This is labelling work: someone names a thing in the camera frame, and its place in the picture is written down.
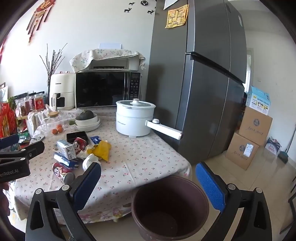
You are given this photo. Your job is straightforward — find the red packaged goods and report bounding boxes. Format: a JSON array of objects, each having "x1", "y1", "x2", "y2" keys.
[{"x1": 0, "y1": 102, "x2": 17, "y2": 138}]

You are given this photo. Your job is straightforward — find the white tissue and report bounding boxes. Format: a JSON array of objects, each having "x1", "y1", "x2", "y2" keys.
[{"x1": 82, "y1": 154, "x2": 101, "y2": 171}]

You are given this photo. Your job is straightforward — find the cherry print tablecloth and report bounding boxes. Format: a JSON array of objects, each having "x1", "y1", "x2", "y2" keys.
[{"x1": 13, "y1": 108, "x2": 192, "y2": 223}]

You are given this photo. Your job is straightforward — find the dark grey refrigerator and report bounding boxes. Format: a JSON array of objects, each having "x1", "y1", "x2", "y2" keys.
[{"x1": 145, "y1": 1, "x2": 247, "y2": 164}]

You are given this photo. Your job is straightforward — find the cream air fryer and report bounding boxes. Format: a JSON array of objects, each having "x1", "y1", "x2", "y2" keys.
[{"x1": 49, "y1": 71, "x2": 76, "y2": 110}]

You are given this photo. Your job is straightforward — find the glass jar wooden lid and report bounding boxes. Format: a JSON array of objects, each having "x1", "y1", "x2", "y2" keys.
[{"x1": 40, "y1": 110, "x2": 60, "y2": 132}]

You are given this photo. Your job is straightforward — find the black plastic food tray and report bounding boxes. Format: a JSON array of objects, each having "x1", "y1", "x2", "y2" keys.
[{"x1": 66, "y1": 131, "x2": 90, "y2": 144}]

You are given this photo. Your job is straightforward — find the white electric cooking pot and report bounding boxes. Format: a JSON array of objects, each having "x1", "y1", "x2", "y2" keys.
[{"x1": 116, "y1": 98, "x2": 183, "y2": 140}]

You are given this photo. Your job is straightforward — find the white bowl green handle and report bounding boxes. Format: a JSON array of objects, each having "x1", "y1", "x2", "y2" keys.
[{"x1": 69, "y1": 114, "x2": 100, "y2": 127}]

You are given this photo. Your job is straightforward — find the blue biscuit box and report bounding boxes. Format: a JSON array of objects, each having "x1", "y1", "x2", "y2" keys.
[{"x1": 90, "y1": 136, "x2": 101, "y2": 145}]

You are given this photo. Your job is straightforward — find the clear spice jar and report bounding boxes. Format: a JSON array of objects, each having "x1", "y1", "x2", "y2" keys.
[{"x1": 20, "y1": 96, "x2": 30, "y2": 116}]

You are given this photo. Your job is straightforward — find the red label spice jar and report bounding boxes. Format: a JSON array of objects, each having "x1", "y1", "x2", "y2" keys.
[{"x1": 35, "y1": 93, "x2": 45, "y2": 111}]

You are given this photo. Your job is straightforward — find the yellow fridge note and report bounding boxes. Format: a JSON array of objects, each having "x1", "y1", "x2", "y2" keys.
[{"x1": 165, "y1": 4, "x2": 189, "y2": 29}]

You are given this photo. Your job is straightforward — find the yellow foil snack bag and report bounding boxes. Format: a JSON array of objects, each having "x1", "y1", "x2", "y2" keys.
[{"x1": 86, "y1": 141, "x2": 111, "y2": 162}]

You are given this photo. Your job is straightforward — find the large cardboard box lower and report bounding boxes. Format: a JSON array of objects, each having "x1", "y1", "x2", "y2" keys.
[{"x1": 226, "y1": 133, "x2": 259, "y2": 170}]

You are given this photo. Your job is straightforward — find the dried branches in vase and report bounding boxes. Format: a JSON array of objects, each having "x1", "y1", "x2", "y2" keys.
[{"x1": 40, "y1": 44, "x2": 67, "y2": 105}]

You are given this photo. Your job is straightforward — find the floral cloth cover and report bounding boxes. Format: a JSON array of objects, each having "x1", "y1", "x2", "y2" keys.
[{"x1": 69, "y1": 48, "x2": 146, "y2": 73}]

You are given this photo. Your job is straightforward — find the red cartoon drink can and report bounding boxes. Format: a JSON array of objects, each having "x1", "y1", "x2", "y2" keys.
[{"x1": 73, "y1": 137, "x2": 87, "y2": 154}]

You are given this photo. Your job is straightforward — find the red chinese knot decoration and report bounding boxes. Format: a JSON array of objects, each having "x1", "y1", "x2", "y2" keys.
[{"x1": 26, "y1": 0, "x2": 56, "y2": 43}]

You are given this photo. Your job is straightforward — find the dark green pumpkin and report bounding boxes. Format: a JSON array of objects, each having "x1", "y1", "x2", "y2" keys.
[{"x1": 75, "y1": 110, "x2": 94, "y2": 121}]

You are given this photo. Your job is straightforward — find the light blue product box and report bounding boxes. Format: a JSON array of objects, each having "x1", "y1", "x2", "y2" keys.
[{"x1": 246, "y1": 86, "x2": 271, "y2": 115}]

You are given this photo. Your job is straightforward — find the cardboard box upper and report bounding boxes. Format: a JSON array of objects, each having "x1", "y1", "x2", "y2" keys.
[{"x1": 238, "y1": 107, "x2": 273, "y2": 146}]

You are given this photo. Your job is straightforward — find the black microwave oven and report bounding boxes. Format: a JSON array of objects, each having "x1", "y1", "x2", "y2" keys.
[{"x1": 75, "y1": 70, "x2": 141, "y2": 108}]

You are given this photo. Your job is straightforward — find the light blue milk carton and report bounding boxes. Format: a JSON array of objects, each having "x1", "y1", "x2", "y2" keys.
[{"x1": 57, "y1": 140, "x2": 76, "y2": 160}]

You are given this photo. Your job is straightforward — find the stacked white plates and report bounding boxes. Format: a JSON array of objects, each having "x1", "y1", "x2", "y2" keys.
[{"x1": 75, "y1": 119, "x2": 101, "y2": 132}]

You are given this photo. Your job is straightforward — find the dark brown trash bin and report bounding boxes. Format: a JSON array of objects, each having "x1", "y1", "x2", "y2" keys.
[{"x1": 132, "y1": 175, "x2": 209, "y2": 240}]

